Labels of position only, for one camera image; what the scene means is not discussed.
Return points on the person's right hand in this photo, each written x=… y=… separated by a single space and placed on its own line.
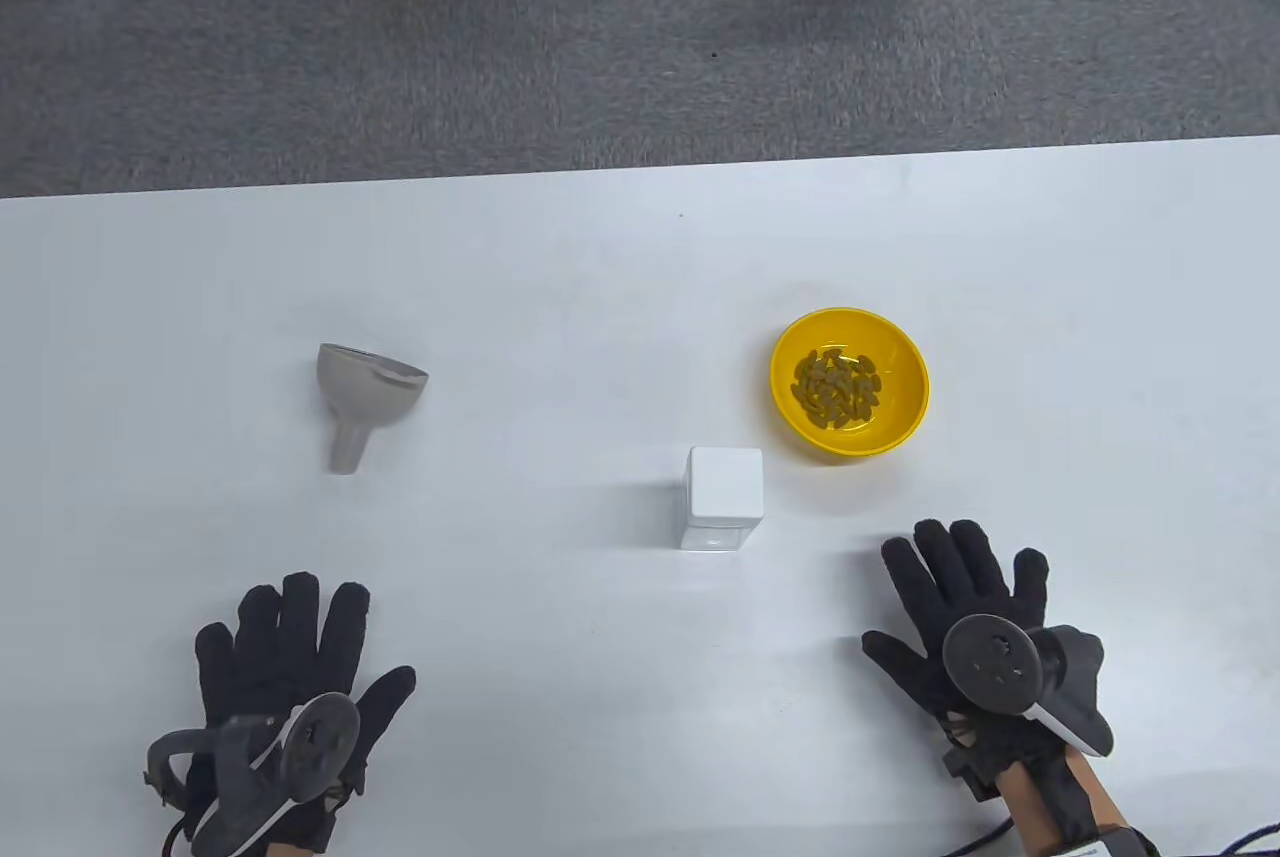
x=950 y=587

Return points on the person's left hand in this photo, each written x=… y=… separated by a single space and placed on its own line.
x=280 y=647

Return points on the yellow bowl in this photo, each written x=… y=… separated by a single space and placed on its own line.
x=900 y=397

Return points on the green-brown seeds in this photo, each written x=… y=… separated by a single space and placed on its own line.
x=835 y=387

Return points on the clear square coffee jar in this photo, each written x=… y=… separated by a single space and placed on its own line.
x=712 y=535

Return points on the white square jar lid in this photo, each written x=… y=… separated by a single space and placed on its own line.
x=725 y=482

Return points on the grey funnel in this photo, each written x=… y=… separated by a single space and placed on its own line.
x=365 y=387

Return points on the person's right forearm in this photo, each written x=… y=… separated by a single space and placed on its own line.
x=1030 y=797

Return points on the black labelled sensor box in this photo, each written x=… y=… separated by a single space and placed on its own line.
x=1110 y=845

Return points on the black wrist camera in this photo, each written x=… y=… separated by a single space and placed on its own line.
x=970 y=777

